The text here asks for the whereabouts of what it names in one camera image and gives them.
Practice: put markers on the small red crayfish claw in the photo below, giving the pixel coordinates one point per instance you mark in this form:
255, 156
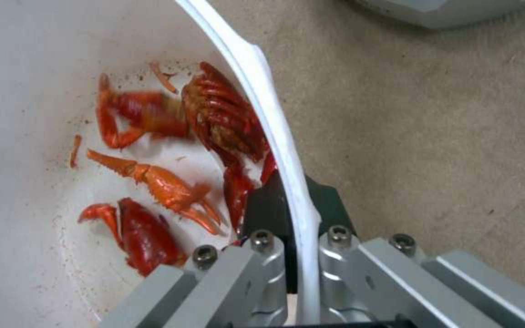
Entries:
100, 213

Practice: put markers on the thin orange crayfish leg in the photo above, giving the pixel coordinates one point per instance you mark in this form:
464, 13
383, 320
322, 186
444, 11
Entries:
76, 152

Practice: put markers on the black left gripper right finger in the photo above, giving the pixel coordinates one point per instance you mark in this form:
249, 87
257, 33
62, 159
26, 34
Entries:
381, 280

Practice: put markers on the dark red crayfish shell piece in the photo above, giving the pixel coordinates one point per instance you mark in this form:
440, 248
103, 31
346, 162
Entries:
237, 191

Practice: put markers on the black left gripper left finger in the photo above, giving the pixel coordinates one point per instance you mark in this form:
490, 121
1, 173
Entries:
226, 283

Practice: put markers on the red crayfish head shell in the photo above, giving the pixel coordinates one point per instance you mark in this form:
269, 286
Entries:
146, 239

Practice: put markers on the white plastic takeout container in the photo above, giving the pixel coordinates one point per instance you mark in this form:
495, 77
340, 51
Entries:
16, 102

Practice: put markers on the forked orange crayfish leg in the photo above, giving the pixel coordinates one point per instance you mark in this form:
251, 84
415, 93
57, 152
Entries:
164, 78

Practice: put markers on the orange crayfish claw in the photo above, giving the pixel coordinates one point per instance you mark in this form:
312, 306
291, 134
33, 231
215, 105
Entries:
167, 188

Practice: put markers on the large red crayfish body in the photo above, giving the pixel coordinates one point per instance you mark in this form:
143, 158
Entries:
219, 112

